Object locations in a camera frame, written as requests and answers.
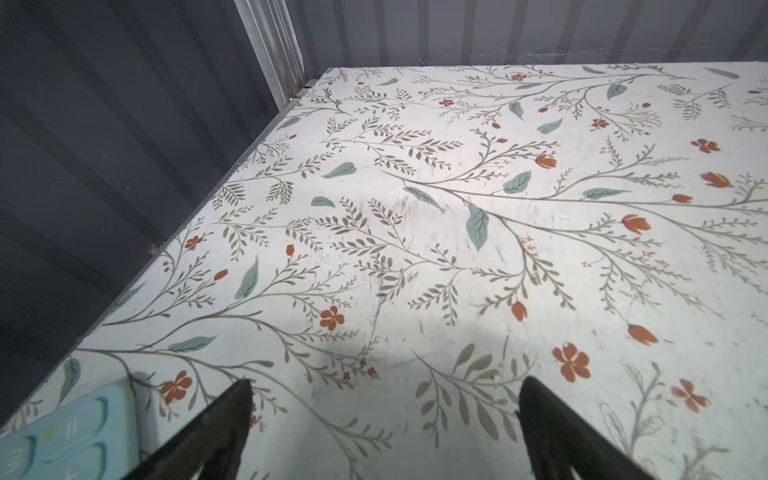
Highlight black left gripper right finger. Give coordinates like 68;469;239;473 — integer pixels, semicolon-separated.
517;376;650;480

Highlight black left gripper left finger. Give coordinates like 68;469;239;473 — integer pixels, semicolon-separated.
126;379;253;480

